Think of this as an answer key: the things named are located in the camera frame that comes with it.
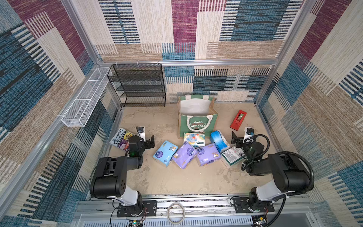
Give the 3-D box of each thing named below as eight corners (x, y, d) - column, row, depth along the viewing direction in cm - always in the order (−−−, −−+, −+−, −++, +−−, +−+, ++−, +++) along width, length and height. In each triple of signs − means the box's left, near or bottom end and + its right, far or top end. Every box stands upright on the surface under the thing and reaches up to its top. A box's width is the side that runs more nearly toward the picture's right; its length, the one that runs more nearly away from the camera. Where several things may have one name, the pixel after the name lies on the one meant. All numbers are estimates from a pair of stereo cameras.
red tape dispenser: (229, 127, 107) (231, 121, 102) (236, 114, 115) (239, 108, 110) (238, 131, 105) (240, 125, 100) (244, 118, 113) (247, 112, 108)
